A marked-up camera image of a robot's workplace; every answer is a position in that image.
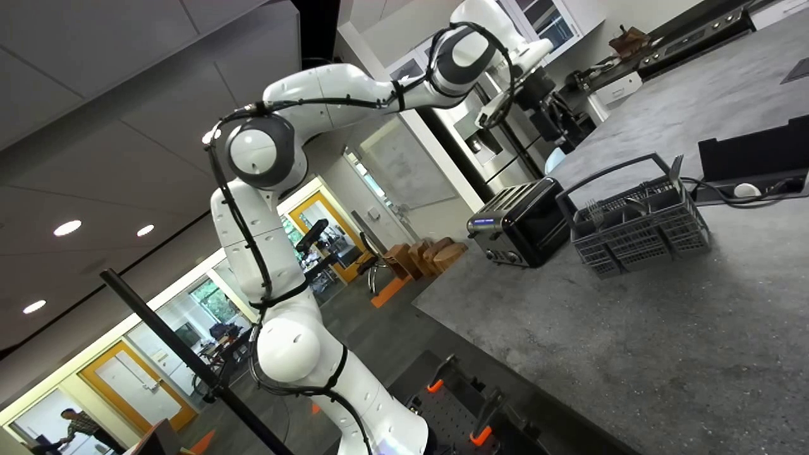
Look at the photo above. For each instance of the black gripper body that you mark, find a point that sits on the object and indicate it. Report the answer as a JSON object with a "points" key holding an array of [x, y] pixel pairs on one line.
{"points": [[547, 109]]}

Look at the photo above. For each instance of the grey wire cutlery rack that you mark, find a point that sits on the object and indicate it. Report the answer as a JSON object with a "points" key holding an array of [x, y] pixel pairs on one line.
{"points": [[638, 225]]}

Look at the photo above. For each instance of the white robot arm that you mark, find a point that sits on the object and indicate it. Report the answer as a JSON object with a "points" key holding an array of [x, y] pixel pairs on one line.
{"points": [[255, 154]]}

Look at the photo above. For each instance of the black silver toaster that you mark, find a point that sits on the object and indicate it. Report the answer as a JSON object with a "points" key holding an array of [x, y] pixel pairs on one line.
{"points": [[522, 225]]}

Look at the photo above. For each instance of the white round object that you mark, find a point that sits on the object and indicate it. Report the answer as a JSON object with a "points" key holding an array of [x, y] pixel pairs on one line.
{"points": [[746, 189]]}

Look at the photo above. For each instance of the black table power box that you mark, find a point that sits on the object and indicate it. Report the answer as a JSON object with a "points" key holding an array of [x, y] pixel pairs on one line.
{"points": [[771, 159]]}

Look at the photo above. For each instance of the left orange black clamp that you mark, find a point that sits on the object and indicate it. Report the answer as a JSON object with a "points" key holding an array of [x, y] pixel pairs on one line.
{"points": [[439, 377]]}

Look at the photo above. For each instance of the orange black clamp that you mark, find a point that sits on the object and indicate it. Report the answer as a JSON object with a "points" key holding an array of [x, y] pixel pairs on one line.
{"points": [[480, 432], [439, 377]]}

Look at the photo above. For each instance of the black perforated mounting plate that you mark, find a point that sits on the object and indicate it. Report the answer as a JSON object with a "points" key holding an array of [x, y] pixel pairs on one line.
{"points": [[523, 425]]}

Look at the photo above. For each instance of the right orange black clamp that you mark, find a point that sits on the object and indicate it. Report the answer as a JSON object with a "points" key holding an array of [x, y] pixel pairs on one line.
{"points": [[480, 432]]}

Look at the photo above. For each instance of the black diagonal pole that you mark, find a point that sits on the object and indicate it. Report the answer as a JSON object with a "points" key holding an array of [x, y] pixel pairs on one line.
{"points": [[221, 389]]}

